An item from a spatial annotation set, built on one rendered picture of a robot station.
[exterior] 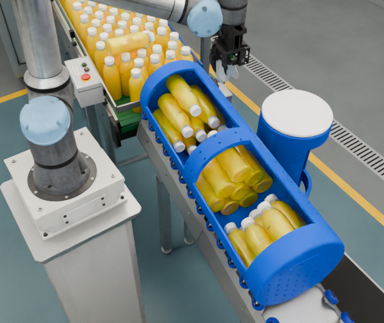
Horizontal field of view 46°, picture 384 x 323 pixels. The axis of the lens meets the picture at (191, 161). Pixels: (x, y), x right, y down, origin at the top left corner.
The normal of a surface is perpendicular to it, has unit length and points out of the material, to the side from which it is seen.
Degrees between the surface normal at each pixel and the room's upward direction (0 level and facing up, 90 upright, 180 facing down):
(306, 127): 0
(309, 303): 0
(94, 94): 90
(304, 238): 1
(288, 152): 90
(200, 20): 88
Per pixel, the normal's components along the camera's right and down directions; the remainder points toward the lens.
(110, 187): 0.55, 0.60
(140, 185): 0.01, -0.68
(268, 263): -0.67, -0.22
